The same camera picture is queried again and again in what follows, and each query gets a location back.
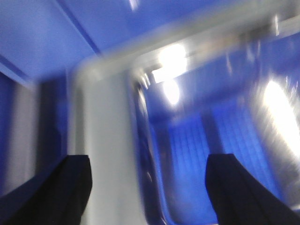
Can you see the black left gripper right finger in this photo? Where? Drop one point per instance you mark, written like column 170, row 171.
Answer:
column 239, row 199

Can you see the silver metal tray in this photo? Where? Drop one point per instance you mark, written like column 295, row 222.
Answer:
column 149, row 115

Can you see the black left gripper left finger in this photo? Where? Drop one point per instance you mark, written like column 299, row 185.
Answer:
column 56, row 196

